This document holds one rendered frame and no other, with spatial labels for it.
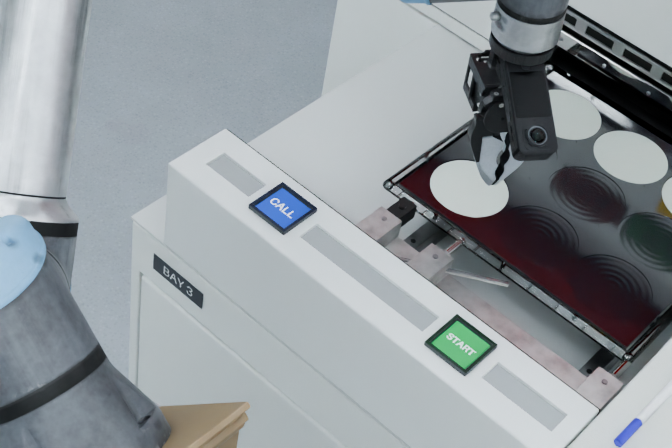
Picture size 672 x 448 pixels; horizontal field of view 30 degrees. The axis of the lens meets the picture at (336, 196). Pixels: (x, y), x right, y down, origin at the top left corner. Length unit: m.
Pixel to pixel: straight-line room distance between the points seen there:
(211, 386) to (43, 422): 0.63
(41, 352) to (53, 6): 0.33
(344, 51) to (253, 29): 1.10
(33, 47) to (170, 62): 1.91
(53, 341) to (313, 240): 0.43
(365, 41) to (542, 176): 0.56
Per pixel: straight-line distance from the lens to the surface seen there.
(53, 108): 1.20
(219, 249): 1.47
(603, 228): 1.60
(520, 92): 1.37
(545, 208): 1.59
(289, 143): 1.71
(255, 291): 1.46
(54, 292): 1.07
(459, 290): 1.49
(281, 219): 1.41
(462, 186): 1.59
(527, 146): 1.35
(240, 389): 1.62
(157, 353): 1.74
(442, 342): 1.33
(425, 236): 1.58
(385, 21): 2.04
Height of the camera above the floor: 1.99
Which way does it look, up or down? 45 degrees down
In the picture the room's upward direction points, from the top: 11 degrees clockwise
